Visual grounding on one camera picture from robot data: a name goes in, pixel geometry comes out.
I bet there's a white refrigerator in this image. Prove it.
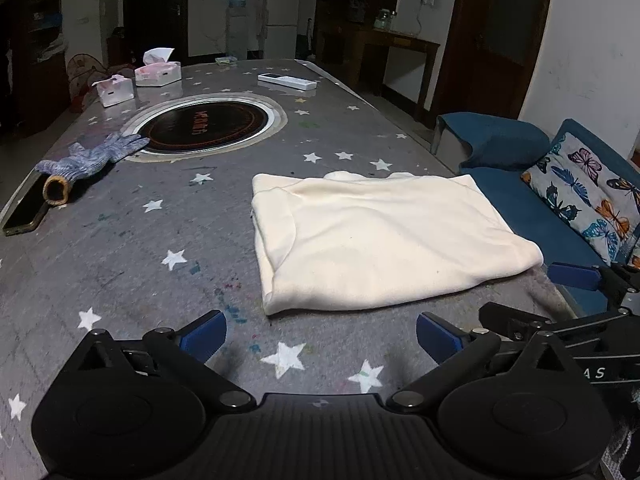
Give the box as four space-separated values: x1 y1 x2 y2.
262 0 299 58

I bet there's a blue sofa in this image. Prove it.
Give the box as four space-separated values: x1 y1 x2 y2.
432 112 640 316

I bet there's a small white tissue box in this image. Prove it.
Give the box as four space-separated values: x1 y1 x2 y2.
92 74 134 108

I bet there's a butterfly print cushion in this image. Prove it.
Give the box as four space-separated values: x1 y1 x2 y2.
521 132 639 264

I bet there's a round induction cooktop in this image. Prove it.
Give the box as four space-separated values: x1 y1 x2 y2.
120 92 288 162

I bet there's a cream sweater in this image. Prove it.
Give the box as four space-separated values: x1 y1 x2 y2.
252 171 544 315

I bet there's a blue knit work glove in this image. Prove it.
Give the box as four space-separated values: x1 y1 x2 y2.
35 132 150 206

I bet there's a pink white tissue box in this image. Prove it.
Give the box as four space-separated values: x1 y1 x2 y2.
134 48 182 88

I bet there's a water dispenser with bottle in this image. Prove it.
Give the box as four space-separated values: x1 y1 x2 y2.
226 0 248 60

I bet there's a spotted play tent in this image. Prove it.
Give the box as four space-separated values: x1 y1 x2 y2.
66 53 111 113

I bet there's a white remote control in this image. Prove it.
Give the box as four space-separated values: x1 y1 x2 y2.
257 74 318 91

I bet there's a black smartphone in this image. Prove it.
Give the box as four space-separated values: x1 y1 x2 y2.
2 174 49 236

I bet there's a dark wooden side table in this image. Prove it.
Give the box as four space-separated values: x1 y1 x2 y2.
345 29 439 117

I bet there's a glass kettle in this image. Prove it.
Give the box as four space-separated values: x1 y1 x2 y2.
374 9 396 32

